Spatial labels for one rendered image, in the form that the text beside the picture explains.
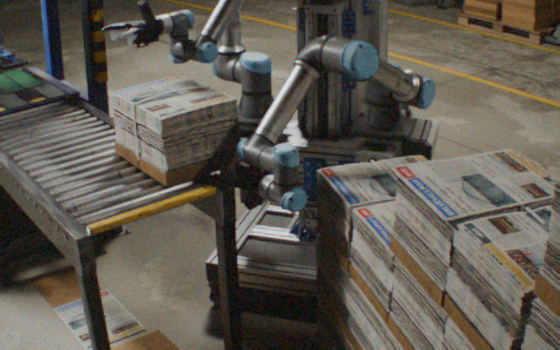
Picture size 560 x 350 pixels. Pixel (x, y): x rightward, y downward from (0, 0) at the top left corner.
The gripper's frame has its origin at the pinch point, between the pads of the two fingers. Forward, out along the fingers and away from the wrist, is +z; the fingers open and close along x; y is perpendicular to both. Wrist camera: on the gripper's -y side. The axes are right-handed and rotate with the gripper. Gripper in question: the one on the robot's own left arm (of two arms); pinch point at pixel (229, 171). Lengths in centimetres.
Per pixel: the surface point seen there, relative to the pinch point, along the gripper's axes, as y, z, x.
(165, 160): 11.2, -1.5, 24.5
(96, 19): 35, 117, -7
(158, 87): 25.0, 27.4, 9.8
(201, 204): -7.5, -1.3, 12.5
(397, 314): -11, -83, 6
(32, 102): 2, 121, 28
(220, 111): 22.0, -1.1, 3.3
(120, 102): 23.2, 27.2, 24.9
